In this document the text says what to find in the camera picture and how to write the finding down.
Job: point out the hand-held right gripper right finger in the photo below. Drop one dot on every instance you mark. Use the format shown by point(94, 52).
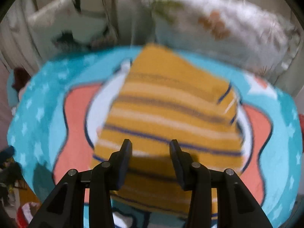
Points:
point(177, 156)

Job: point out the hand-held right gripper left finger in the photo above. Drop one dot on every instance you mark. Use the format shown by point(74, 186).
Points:
point(124, 156)

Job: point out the yellow striped sweater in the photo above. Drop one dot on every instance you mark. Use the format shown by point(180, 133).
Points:
point(166, 99)

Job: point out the teal printed blanket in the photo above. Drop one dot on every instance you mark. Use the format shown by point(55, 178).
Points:
point(42, 123)

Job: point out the red and white cloth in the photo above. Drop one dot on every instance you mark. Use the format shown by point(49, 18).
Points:
point(27, 212)

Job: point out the white floral pillow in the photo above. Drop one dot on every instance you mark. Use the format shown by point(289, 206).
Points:
point(237, 45)

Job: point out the dark red cloth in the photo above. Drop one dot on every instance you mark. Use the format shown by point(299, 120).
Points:
point(21, 77)

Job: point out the pale printed pillow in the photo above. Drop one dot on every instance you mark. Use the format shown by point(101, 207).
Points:
point(71, 28)

